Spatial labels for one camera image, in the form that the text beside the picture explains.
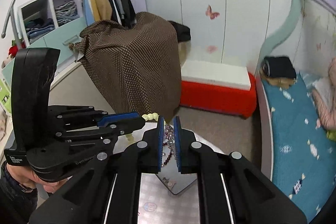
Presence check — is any red strawberry plush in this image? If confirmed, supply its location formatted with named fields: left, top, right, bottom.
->
left=8, top=39, right=26, bottom=58

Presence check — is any hanging clothes row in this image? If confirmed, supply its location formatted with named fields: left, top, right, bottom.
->
left=82, top=0, right=137, bottom=28

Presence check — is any person's left hand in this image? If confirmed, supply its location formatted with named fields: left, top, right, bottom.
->
left=6, top=164, right=68, bottom=193

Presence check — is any red ottoman bench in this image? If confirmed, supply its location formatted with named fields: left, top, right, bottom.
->
left=180, top=73, right=257, bottom=119

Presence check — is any pale green bead bracelet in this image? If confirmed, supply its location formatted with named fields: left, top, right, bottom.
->
left=125, top=113, right=160, bottom=144

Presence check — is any black garment behind cloth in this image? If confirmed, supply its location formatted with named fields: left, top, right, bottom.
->
left=169, top=20, right=191, bottom=43

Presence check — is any silver chain bracelet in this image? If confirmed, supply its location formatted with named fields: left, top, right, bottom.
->
left=163, top=123, right=176, bottom=162

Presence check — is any teal drawer cabinet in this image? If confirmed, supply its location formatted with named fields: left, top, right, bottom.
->
left=2, top=17, right=87, bottom=85

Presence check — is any white pillow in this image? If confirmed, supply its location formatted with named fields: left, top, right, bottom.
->
left=307, top=77, right=334, bottom=110

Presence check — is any grey metal jewelry box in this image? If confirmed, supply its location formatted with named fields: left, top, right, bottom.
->
left=110, top=115, right=225, bottom=202

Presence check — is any green paper bag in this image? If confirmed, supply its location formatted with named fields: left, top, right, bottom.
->
left=0, top=79, right=11, bottom=116

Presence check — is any brown polka dot cloth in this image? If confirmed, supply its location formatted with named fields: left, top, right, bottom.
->
left=69, top=12, right=182, bottom=121

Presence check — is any teal bed mattress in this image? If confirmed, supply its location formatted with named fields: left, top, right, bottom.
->
left=262, top=75, right=335, bottom=222

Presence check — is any folded dark clothes stack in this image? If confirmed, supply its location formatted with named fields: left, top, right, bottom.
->
left=260, top=56, right=297, bottom=89

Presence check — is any white lower cabinet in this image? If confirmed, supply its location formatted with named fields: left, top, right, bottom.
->
left=0, top=62, right=116, bottom=204

